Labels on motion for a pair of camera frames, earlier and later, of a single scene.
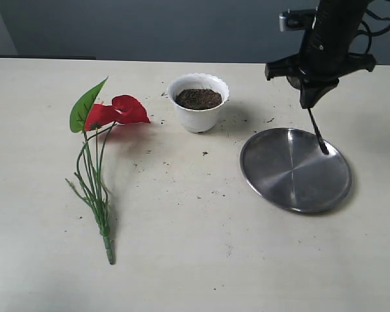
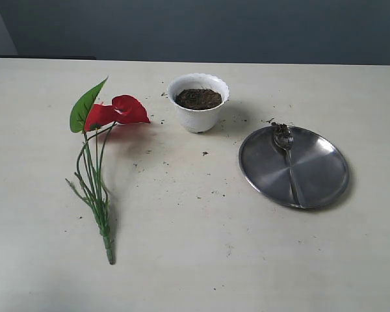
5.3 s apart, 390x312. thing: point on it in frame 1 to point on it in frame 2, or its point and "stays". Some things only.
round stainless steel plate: x=287 y=167 stays
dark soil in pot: x=198 y=99 stays
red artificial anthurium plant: x=96 y=121 stays
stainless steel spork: x=323 y=147 to x=285 y=142
